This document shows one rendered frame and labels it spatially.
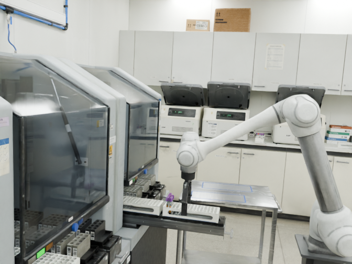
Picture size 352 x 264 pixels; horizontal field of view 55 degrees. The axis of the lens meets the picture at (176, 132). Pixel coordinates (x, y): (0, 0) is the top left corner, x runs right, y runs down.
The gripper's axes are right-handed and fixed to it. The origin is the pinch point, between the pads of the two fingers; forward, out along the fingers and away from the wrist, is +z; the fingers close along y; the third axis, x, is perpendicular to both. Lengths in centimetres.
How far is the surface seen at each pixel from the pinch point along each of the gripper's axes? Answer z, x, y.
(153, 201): -0.6, 18.4, 1.3
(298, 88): -68, -86, 247
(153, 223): 8.7, 16.0, -6.6
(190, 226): 6.8, -4.3, -6.8
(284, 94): -61, -72, 257
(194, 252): 58, 1, 64
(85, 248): 1, 31, -54
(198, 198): 3.9, -3.3, 28.5
